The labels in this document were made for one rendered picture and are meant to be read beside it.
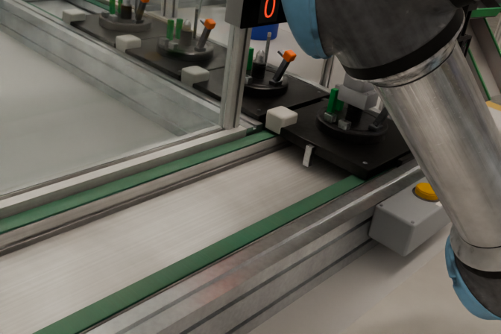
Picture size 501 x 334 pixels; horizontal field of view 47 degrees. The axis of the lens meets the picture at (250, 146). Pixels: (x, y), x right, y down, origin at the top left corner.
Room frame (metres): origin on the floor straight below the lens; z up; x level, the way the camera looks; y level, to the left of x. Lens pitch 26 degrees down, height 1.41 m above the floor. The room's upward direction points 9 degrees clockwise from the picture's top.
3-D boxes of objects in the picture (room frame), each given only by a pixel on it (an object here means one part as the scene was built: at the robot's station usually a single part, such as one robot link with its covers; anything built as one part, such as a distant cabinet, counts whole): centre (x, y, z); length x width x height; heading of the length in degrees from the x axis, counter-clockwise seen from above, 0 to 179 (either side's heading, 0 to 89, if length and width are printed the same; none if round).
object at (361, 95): (1.04, -0.18, 1.06); 0.08 x 0.04 x 0.07; 50
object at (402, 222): (0.83, -0.30, 0.93); 0.21 x 0.07 x 0.06; 140
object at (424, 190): (0.83, -0.30, 0.96); 0.04 x 0.04 x 0.02
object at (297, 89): (1.20, 0.01, 1.01); 0.24 x 0.24 x 0.13; 50
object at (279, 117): (1.02, -0.05, 0.97); 0.05 x 0.05 x 0.04; 50
